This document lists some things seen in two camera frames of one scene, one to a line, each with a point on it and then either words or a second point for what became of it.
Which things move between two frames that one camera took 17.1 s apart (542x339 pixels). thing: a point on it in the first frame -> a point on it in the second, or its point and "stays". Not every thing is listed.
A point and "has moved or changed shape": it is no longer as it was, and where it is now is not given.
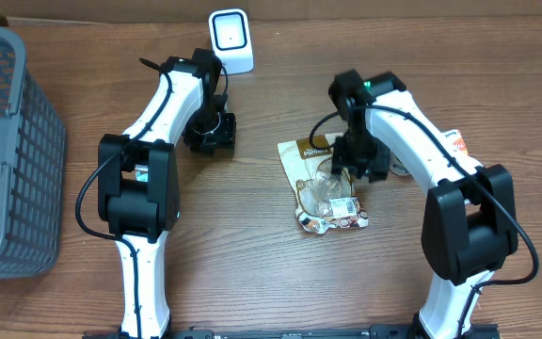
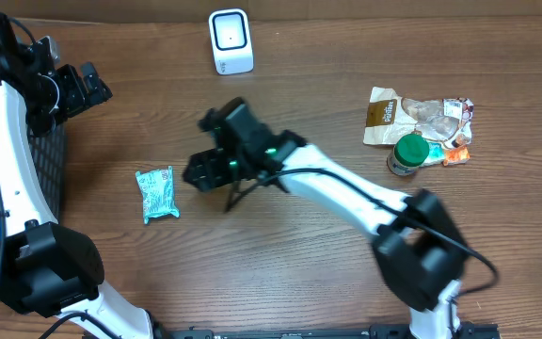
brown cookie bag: (323, 200) has moved or changed shape
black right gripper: (379, 169) -> (211, 165)
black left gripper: (210, 139) -> (79, 86)
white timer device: (231, 39) stays
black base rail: (381, 330) stays
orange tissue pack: (455, 136) has moved or changed shape
